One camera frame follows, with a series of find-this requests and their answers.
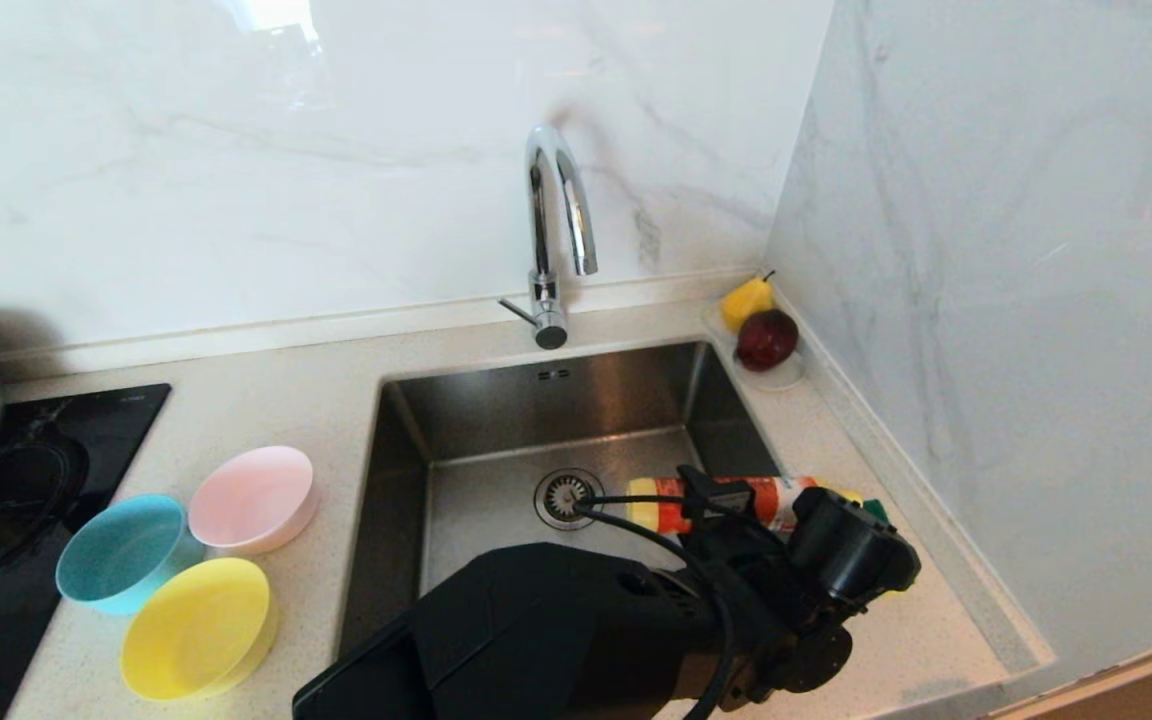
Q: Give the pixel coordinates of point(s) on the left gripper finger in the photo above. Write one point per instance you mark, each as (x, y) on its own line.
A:
(711, 495)

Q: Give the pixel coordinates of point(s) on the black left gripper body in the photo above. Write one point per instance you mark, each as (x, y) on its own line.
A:
(751, 580)

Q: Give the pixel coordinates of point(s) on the orange dish soap bottle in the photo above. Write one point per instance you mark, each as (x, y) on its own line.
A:
(786, 500)

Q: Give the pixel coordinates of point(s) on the chrome gooseneck faucet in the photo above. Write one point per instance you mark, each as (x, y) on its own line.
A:
(539, 230)

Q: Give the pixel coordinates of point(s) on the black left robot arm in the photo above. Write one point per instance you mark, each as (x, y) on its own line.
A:
(536, 640)

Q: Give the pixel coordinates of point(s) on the green and yellow sponge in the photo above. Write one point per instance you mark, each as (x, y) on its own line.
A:
(874, 510)

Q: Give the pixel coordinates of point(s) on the metal sink drain strainer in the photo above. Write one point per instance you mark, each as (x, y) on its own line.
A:
(561, 495)

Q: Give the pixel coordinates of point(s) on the stainless steel sink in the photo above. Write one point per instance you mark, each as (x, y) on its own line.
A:
(476, 500)

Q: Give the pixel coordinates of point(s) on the small white dish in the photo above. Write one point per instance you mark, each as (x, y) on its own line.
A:
(781, 378)

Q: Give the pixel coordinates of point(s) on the red apple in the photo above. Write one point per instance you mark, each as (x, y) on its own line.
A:
(766, 340)

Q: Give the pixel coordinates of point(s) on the yellow pear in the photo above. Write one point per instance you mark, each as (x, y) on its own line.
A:
(744, 303)

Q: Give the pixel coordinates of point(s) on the pink plastic bowl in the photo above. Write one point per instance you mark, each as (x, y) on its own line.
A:
(251, 500)

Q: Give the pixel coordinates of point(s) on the yellow plastic bowl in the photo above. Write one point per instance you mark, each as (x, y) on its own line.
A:
(196, 630)

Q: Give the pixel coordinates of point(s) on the blue plastic bowl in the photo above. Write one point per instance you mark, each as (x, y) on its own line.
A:
(121, 555)

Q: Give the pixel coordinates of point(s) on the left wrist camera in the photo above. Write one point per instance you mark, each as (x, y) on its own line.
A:
(856, 550)

